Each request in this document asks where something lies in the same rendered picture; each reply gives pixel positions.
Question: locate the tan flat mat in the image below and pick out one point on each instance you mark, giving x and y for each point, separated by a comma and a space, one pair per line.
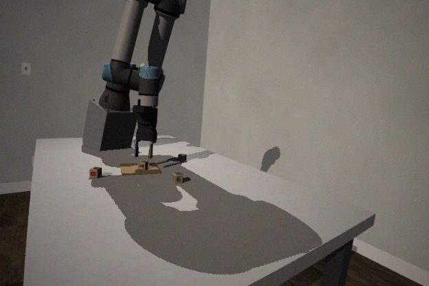
132, 169

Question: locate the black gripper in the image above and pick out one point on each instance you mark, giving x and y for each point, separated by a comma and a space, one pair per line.
146, 121

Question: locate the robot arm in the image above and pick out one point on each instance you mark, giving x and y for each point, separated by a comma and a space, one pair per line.
149, 78

